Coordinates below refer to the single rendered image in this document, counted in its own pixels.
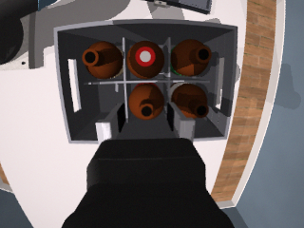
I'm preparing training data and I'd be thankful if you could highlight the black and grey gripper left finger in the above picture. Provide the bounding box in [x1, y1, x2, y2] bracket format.
[96, 104, 125, 146]

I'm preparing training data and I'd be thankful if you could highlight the grey flat bar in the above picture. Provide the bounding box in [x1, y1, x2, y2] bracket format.
[154, 0, 166, 8]

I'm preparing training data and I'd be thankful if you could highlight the dark grey bottle crate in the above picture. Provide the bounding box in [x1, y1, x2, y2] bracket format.
[54, 19, 238, 144]

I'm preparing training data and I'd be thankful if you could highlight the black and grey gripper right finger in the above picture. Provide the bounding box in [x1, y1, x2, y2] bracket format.
[167, 103, 196, 143]

